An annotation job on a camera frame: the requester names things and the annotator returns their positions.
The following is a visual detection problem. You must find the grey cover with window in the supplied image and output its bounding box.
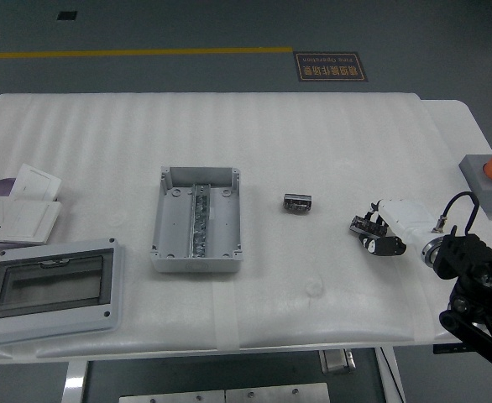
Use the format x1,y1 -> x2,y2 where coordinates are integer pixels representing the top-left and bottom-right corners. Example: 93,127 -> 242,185
0,238 -> 126,346

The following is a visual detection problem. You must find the metal rail in box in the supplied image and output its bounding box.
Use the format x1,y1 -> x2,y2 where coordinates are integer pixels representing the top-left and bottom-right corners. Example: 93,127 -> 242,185
189,183 -> 212,259

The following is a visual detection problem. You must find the white foam mat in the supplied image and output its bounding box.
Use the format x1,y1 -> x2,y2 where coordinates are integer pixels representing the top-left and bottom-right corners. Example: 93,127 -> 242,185
0,92 -> 438,360

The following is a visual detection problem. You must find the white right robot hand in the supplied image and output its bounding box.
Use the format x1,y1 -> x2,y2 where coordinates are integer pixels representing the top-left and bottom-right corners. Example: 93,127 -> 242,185
348,199 -> 437,258

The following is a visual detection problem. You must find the grey open junction box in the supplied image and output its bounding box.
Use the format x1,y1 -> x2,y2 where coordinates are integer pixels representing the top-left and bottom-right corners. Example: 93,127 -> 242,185
149,165 -> 246,275

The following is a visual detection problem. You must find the black floor sign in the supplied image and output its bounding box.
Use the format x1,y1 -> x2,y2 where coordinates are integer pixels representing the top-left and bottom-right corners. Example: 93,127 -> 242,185
292,51 -> 369,83

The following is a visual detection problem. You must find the black table control panel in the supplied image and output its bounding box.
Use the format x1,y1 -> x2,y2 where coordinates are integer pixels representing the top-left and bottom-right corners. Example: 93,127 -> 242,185
433,343 -> 476,355

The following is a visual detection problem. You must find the white table leg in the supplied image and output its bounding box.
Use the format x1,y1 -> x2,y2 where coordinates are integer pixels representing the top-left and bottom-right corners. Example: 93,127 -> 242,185
60,359 -> 91,403
374,347 -> 407,403

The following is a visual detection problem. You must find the white switch plate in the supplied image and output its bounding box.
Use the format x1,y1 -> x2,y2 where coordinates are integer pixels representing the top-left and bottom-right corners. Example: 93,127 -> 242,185
9,163 -> 63,202
0,199 -> 64,246

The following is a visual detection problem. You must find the metal bracket under table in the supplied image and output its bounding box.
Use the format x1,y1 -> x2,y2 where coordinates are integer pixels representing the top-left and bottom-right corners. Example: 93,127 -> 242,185
318,349 -> 357,374

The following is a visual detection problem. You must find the grey metal plate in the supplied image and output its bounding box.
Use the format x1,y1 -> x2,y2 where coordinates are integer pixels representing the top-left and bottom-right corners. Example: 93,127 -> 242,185
224,383 -> 332,403
118,389 -> 227,403

